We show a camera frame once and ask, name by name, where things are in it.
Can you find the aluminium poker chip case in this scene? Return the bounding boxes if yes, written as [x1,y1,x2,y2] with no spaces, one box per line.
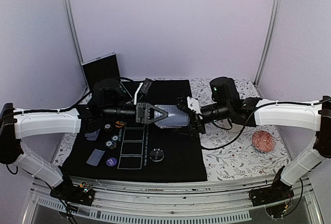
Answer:
[82,52,126,99]

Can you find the blue playing card deck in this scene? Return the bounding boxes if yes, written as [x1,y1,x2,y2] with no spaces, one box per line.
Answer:
[155,105,189,128]

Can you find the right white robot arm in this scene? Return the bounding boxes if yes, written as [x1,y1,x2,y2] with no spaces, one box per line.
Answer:
[200,121,315,182]

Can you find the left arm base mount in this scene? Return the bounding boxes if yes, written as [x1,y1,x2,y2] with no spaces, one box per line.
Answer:
[50,174,96,206]

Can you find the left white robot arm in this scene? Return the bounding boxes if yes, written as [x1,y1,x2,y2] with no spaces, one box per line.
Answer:
[1,79,168,200]

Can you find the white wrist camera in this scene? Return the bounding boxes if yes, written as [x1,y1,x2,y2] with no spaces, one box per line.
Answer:
[133,78,153,105]
[176,96,202,116]

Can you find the black poker mat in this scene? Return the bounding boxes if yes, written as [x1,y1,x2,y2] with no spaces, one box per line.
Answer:
[63,82,207,183]

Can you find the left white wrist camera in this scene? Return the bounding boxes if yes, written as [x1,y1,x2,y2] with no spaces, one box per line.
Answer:
[133,78,153,105]

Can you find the orange big blind button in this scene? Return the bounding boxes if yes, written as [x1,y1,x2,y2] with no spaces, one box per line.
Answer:
[115,121,126,128]

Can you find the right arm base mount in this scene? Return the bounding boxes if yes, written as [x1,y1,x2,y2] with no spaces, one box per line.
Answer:
[249,171,294,219]

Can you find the red patterned bowl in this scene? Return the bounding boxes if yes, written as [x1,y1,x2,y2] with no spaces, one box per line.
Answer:
[252,130,276,153]

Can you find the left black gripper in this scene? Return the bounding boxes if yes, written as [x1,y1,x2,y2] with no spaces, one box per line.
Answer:
[102,101,169,126]

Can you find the aluminium frame post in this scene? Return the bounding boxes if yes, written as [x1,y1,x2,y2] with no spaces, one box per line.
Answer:
[254,0,281,87]
[58,0,85,66]

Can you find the right aluminium frame post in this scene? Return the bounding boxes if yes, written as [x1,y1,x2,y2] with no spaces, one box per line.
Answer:
[254,0,281,87]

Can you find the aluminium front rail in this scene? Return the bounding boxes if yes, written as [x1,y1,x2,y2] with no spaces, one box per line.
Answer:
[24,174,323,224]

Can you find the purple small blind button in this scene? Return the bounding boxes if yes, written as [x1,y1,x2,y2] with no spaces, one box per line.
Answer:
[106,158,117,167]

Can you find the left aluminium frame post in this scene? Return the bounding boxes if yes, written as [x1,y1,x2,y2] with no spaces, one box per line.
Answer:
[58,0,85,66]

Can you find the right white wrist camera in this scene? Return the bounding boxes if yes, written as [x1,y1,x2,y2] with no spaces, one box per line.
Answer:
[176,96,202,116]

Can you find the green white poker chip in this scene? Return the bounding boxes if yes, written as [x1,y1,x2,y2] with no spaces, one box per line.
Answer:
[111,135,119,142]
[105,141,117,149]

